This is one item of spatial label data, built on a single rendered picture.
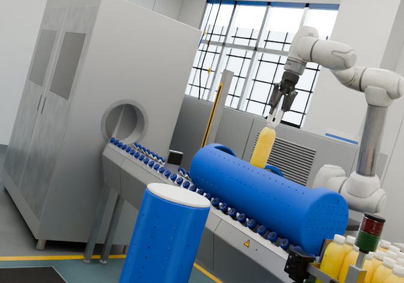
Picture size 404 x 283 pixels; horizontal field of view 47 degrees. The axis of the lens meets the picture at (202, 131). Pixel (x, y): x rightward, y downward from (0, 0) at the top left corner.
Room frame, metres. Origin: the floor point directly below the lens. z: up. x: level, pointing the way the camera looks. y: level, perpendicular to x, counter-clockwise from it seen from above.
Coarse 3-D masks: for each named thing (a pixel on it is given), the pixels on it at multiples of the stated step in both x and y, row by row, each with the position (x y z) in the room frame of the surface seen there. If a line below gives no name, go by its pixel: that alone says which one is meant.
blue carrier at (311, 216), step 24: (216, 144) 2.58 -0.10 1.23; (192, 168) 2.52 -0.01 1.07; (216, 168) 2.36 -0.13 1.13; (240, 168) 2.25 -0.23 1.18; (264, 168) 2.22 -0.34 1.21; (216, 192) 2.34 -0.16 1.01; (240, 192) 2.16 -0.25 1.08; (264, 192) 2.05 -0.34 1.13; (288, 192) 1.96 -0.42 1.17; (312, 192) 1.90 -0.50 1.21; (336, 192) 1.92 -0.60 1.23; (264, 216) 2.02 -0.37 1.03; (288, 216) 1.89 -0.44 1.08; (312, 216) 1.85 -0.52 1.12; (336, 216) 1.94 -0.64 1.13; (312, 240) 1.88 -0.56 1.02
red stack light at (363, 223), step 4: (364, 216) 1.34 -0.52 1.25; (364, 220) 1.33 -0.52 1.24; (368, 220) 1.32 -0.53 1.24; (372, 220) 1.32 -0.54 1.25; (360, 224) 1.35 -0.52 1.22; (364, 224) 1.33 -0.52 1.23; (368, 224) 1.32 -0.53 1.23; (372, 224) 1.31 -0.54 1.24; (376, 224) 1.31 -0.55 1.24; (380, 224) 1.31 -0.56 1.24; (384, 224) 1.32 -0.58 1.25; (360, 228) 1.34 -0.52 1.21; (364, 228) 1.32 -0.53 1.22; (368, 228) 1.32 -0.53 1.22; (372, 228) 1.31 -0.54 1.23; (376, 228) 1.31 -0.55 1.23; (380, 228) 1.31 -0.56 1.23; (368, 232) 1.32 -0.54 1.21; (372, 232) 1.31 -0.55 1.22; (376, 232) 1.31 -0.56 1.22; (380, 232) 1.32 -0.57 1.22
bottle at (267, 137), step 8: (264, 128) 2.05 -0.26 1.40; (272, 128) 2.03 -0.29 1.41; (264, 136) 2.02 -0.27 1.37; (272, 136) 2.02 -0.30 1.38; (256, 144) 2.04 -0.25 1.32; (264, 144) 2.02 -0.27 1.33; (272, 144) 2.03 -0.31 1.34; (256, 152) 2.03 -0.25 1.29; (264, 152) 2.02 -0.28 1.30; (256, 160) 2.02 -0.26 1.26; (264, 160) 2.02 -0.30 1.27
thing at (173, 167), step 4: (168, 152) 2.94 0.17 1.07; (172, 152) 2.93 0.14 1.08; (176, 152) 2.96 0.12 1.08; (180, 152) 3.00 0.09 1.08; (168, 156) 2.93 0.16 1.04; (172, 156) 2.93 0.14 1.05; (176, 156) 2.94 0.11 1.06; (180, 156) 2.96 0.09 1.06; (168, 160) 2.93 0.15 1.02; (172, 160) 2.93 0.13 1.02; (176, 160) 2.95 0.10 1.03; (180, 160) 2.97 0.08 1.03; (164, 164) 2.95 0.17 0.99; (168, 164) 2.94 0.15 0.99; (172, 164) 2.95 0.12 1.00; (176, 164) 2.95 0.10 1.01; (168, 168) 2.95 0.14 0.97; (172, 168) 2.96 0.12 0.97; (176, 168) 2.98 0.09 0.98; (172, 172) 2.97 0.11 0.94; (176, 172) 2.98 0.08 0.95
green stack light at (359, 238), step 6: (360, 234) 1.33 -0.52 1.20; (366, 234) 1.32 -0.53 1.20; (372, 234) 1.32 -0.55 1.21; (360, 240) 1.33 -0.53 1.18; (366, 240) 1.31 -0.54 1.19; (372, 240) 1.31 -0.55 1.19; (378, 240) 1.32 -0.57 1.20; (360, 246) 1.32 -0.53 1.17; (366, 246) 1.31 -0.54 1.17; (372, 246) 1.31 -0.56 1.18
